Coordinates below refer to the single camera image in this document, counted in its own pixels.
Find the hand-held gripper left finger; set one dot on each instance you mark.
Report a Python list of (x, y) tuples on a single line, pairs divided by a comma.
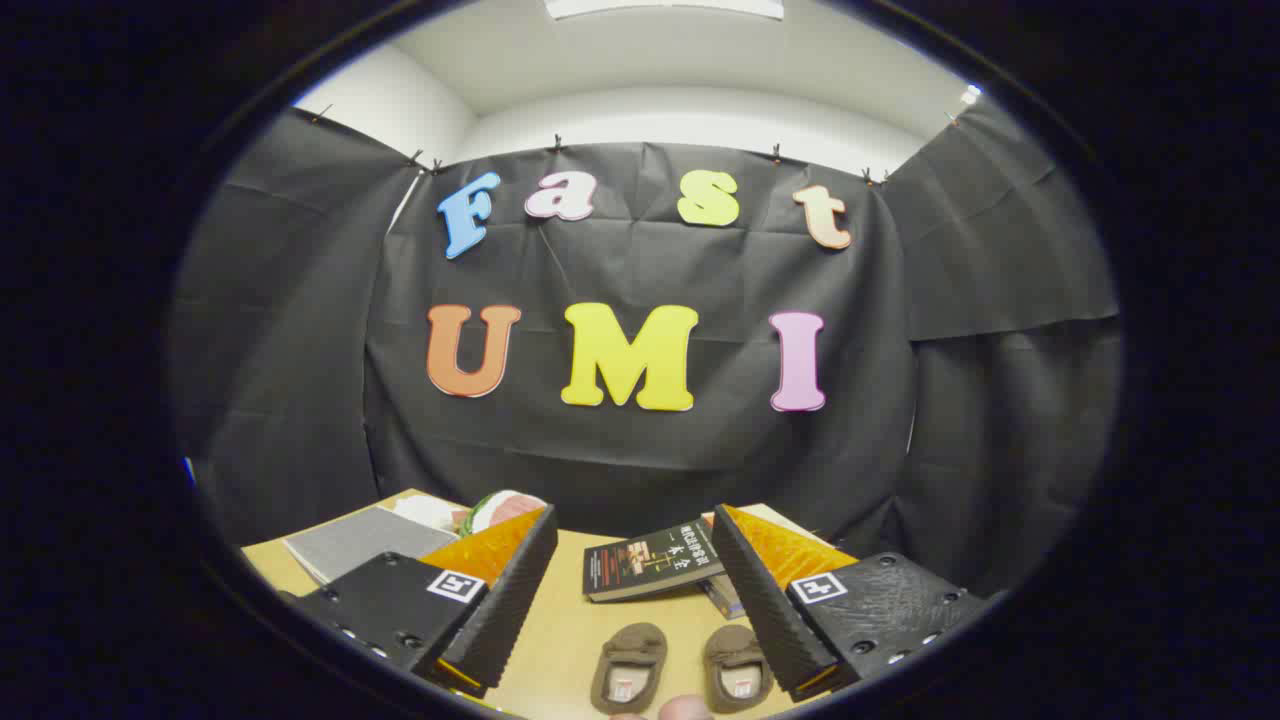
[(505, 610)]

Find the cream cover book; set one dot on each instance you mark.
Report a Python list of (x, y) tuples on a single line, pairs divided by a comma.
[(790, 522)]

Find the brown fleece shoe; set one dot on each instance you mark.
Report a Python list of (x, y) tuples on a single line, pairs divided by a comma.
[(738, 660), (628, 660)]

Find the watermelon slice plush toy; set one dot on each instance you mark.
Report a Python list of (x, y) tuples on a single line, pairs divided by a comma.
[(505, 510)]

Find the black cover book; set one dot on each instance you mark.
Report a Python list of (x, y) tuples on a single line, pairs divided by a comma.
[(650, 565)]

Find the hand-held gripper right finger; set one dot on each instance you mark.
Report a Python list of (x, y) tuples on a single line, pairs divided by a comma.
[(765, 610)]

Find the cream storage box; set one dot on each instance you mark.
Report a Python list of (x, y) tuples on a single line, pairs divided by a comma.
[(360, 540)]

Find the blue edged book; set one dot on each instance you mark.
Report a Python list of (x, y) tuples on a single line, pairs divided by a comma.
[(722, 597)]

